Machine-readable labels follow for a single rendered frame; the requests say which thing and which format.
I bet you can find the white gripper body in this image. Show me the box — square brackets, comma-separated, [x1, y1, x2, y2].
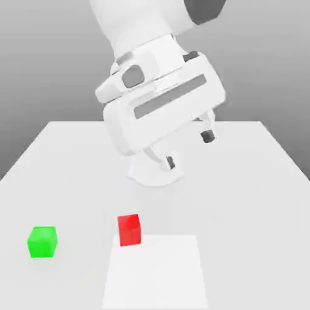
[103, 53, 226, 157]

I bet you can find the small red cube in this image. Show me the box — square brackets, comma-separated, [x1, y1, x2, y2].
[117, 213, 142, 247]

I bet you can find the small green cube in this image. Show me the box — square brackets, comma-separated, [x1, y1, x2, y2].
[27, 226, 59, 259]

